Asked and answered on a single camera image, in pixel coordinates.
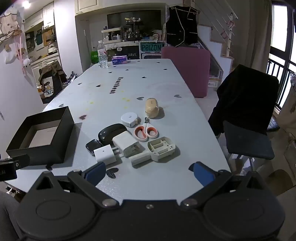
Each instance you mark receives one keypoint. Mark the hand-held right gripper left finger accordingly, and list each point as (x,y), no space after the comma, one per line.
(96,173)

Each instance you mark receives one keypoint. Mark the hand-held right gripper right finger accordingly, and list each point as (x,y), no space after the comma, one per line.
(204,174)

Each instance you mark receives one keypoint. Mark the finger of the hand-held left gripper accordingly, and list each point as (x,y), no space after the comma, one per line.
(22,161)

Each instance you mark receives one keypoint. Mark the small white charger plug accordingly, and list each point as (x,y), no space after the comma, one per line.
(104,154)

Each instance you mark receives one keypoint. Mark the black smartwatch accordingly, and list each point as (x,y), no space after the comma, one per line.
(93,146)

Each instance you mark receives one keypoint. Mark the glossy black case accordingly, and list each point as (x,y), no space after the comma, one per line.
(108,134)

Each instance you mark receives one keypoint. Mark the large white power adapter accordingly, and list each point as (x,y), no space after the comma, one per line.
(122,141)

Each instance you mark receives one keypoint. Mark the small white plastic block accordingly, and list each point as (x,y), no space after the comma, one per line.
(140,158)

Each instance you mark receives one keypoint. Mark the white plastic battery holder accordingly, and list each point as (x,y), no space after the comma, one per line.
(162,154)

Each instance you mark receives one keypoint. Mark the black cardboard box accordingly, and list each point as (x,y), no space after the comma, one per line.
(62,132)

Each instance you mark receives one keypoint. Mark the round white tape measure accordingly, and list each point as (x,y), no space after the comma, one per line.
(129,118)

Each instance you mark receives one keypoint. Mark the orange and white scissors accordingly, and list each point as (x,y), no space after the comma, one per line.
(145,126)

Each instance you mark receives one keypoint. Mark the beige earbuds case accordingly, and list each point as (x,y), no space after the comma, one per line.
(151,107)

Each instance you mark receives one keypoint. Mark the black office chair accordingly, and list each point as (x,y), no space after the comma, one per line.
(247,141)

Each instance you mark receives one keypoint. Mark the cartoon print tote bag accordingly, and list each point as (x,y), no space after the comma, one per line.
(49,85)

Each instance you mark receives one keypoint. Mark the black jacket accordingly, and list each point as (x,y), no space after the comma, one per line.
(245,97)

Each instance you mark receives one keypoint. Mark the pink hanging toy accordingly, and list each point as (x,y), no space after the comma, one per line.
(26,62)

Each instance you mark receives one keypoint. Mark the purple tissue pack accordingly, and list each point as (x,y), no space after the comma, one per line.
(120,60)

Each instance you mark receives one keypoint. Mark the clear water bottle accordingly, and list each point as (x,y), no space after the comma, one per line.
(103,55)

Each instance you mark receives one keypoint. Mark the black balcony railing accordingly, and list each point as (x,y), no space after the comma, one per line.
(277,76)

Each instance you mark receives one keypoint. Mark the teal sign box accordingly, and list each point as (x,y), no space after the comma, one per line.
(151,47)

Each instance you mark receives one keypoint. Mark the staircase with railing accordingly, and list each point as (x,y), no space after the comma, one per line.
(222,34)

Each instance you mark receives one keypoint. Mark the black vest on hanger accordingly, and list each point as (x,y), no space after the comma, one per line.
(181,25)

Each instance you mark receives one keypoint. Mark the cluttered dark shelf unit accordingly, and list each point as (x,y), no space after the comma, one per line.
(138,23)

